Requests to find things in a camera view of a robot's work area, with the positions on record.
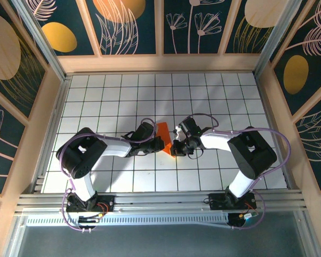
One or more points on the orange paper sheet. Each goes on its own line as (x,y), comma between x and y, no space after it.
(164,131)

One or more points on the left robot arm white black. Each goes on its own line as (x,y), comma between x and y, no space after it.
(80,155)

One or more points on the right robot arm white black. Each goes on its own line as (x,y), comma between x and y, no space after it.
(252,152)

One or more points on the electronics module with green light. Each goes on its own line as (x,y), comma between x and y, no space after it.
(236,220)

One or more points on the black electronics module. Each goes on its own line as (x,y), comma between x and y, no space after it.
(87,223)

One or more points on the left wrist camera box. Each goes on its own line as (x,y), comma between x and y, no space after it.
(144,131)

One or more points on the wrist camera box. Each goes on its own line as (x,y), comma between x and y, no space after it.
(190,125)
(144,131)

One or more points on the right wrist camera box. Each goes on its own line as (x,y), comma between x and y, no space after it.
(190,125)

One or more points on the aluminium rail beam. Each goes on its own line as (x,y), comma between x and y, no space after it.
(163,203)

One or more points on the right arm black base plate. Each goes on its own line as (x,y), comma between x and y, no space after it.
(214,204)

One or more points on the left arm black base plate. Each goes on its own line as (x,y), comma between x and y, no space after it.
(108,200)

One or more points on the flower print wall panel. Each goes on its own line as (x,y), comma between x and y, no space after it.
(182,40)

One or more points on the gold oval fern wall panel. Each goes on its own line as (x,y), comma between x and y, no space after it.
(295,75)

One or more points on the pink fern leaves wall panel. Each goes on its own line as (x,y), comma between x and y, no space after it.
(318,139)

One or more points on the aluminium corner post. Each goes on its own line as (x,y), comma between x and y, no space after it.
(274,40)
(41,40)

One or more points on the orange sun leaf wall panel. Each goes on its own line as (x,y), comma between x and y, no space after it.
(117,10)

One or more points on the orange oval leaf wall panel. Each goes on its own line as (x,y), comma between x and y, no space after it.
(59,37)

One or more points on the single pink flower wall panel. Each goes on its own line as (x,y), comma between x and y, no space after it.
(2,150)

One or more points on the beige circle wall panel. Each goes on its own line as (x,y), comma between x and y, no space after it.
(256,10)

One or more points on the large beige disc wall panel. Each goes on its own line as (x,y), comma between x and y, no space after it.
(5,48)

